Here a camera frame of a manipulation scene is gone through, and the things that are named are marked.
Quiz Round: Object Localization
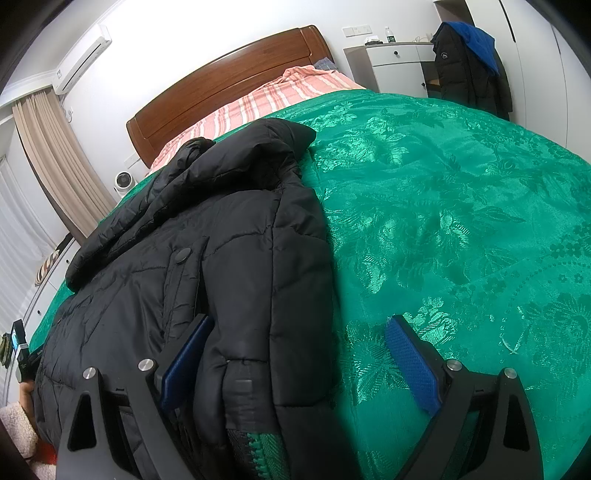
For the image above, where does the white air conditioner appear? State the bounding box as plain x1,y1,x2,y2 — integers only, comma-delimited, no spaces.
51,24,113,95

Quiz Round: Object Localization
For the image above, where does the small white fan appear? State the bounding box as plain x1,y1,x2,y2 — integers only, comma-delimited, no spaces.
113,171,137,195

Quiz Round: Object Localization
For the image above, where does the blue hooded garment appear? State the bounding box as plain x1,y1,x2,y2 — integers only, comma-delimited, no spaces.
443,21,502,77

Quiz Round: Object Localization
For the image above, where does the person's left forearm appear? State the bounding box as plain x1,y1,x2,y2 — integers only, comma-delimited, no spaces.
0,382,54,480

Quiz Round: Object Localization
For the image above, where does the pink striped bed sheet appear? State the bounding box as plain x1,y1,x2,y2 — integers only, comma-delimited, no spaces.
148,66,368,178

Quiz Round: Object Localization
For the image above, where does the striped cushion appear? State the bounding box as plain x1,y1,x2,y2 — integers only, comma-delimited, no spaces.
33,251,63,287

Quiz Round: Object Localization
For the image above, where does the wooden bed headboard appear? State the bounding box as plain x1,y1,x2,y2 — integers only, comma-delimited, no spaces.
126,25,341,169

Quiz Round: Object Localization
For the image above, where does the black puffer jacket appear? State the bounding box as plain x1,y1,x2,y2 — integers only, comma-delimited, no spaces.
33,117,365,480

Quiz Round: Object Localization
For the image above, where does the black hanging coat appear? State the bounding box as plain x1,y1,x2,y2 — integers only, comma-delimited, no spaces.
430,22,513,121

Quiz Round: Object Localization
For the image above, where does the white sheer curtain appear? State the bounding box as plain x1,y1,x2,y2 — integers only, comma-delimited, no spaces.
0,152,58,287

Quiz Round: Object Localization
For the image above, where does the white dresser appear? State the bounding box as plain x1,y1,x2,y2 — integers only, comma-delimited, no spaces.
346,41,444,100

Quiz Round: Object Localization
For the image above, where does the white wardrobe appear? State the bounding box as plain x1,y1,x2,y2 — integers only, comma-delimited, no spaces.
434,0,591,153

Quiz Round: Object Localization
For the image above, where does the green floral blanket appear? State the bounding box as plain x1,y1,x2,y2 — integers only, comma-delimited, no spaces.
34,88,591,480

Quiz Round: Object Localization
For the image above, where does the beige curtain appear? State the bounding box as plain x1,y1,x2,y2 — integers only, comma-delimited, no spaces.
11,90,118,241

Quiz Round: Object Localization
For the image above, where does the white window bench cabinet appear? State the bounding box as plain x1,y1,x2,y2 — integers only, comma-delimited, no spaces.
21,235,81,334

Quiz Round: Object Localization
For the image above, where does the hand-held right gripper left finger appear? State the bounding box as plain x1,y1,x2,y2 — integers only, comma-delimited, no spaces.
54,314,215,480

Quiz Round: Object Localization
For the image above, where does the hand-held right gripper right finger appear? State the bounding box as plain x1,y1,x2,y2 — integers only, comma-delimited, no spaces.
385,315,543,480

